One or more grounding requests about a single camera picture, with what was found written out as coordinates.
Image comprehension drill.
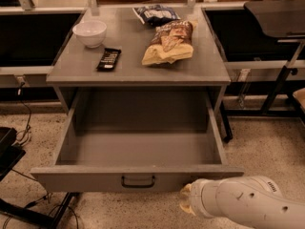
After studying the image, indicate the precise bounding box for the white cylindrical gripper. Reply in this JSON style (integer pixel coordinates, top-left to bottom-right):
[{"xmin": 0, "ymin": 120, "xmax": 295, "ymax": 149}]
[{"xmin": 179, "ymin": 179, "xmax": 222, "ymax": 219}]

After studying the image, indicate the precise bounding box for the grey top drawer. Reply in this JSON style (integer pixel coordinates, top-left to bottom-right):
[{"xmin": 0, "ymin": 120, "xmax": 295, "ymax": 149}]
[{"xmin": 31, "ymin": 90, "xmax": 243, "ymax": 192}]

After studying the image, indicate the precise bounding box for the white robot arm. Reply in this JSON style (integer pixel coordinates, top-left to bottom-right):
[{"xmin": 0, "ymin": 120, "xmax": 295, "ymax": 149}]
[{"xmin": 180, "ymin": 176, "xmax": 305, "ymax": 229}]

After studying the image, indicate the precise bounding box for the grey drawer cabinet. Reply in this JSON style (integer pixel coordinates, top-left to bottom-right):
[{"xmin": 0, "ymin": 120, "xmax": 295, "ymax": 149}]
[{"xmin": 46, "ymin": 6, "xmax": 231, "ymax": 114}]

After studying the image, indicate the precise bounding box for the yellow brown chip bag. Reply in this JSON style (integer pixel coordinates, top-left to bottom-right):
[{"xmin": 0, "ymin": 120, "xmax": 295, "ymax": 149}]
[{"xmin": 142, "ymin": 20, "xmax": 198, "ymax": 66}]

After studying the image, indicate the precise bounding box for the black candy bar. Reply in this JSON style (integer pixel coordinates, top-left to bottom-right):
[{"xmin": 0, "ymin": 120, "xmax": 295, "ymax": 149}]
[{"xmin": 96, "ymin": 48, "xmax": 121, "ymax": 72}]

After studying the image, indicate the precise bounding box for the black stand base left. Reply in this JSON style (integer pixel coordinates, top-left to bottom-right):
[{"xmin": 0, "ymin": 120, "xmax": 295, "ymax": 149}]
[{"xmin": 0, "ymin": 127, "xmax": 79, "ymax": 229}]

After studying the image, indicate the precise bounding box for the blue white chip bag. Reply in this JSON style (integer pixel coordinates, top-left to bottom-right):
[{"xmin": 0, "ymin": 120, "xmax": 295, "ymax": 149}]
[{"xmin": 132, "ymin": 5, "xmax": 180, "ymax": 27}]

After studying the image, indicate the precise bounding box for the white bowl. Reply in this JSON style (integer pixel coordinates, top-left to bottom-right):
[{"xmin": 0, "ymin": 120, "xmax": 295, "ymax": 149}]
[{"xmin": 72, "ymin": 20, "xmax": 107, "ymax": 48}]

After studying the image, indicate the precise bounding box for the black side table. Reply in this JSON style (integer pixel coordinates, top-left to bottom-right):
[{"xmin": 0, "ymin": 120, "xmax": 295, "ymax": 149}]
[{"xmin": 222, "ymin": 0, "xmax": 305, "ymax": 117}]

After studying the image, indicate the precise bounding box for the black top drawer handle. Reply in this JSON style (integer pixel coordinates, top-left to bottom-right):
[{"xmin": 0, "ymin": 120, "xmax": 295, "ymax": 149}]
[{"xmin": 121, "ymin": 176, "xmax": 155, "ymax": 189}]

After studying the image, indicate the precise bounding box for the black cable on floor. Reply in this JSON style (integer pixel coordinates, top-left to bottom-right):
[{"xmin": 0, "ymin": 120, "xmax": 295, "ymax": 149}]
[{"xmin": 15, "ymin": 81, "xmax": 32, "ymax": 145}]

